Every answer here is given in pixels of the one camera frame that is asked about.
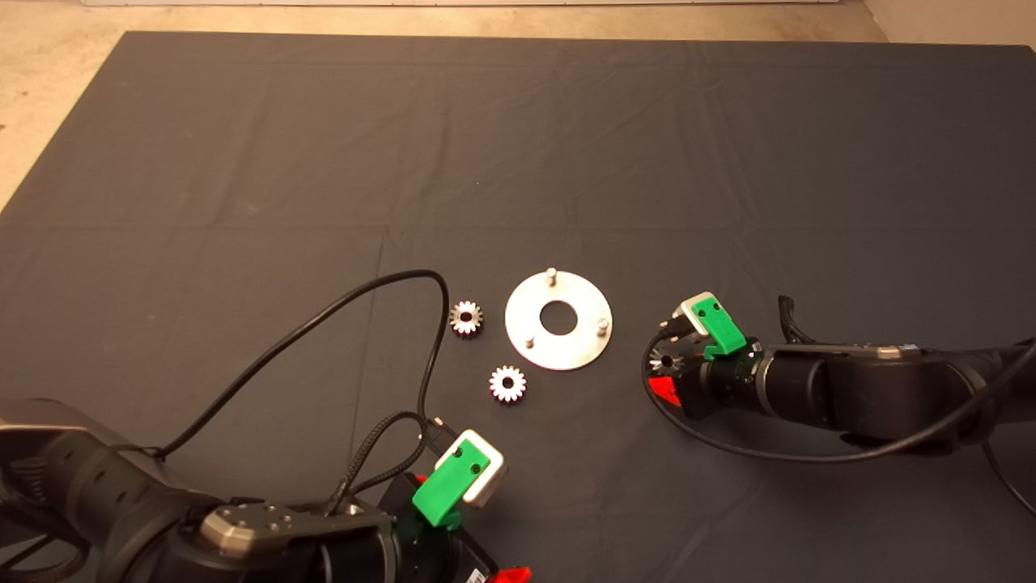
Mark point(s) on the small steel planetary gear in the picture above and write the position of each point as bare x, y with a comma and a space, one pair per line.
457, 324
496, 392
657, 355

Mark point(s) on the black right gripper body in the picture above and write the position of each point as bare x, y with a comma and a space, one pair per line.
728, 385

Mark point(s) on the green left camera mount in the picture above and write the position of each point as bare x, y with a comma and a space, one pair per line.
441, 482

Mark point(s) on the braided black harness loop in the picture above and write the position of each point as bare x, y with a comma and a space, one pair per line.
81, 551

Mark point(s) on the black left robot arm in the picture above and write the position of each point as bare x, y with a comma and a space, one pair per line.
97, 494

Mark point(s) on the dark grey table cloth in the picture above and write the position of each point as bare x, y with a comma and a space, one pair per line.
243, 162

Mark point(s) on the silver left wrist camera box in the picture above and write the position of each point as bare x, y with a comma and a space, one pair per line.
491, 478

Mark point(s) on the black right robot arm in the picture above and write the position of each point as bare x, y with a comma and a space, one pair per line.
874, 389

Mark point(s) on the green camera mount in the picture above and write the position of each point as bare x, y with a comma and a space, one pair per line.
441, 482
720, 328

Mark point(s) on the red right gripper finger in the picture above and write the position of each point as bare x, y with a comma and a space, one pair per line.
668, 393
678, 341

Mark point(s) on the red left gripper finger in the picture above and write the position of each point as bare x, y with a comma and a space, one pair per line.
511, 576

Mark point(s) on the green right camera mount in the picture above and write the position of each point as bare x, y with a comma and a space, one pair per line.
720, 328

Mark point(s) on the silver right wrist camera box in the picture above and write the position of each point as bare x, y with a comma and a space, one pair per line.
689, 312

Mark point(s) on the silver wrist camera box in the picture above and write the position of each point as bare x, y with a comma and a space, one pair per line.
491, 478
689, 312

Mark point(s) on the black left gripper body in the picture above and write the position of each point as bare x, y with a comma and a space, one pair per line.
437, 559

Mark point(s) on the round metal carrier plate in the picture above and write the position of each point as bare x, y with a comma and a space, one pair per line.
579, 352

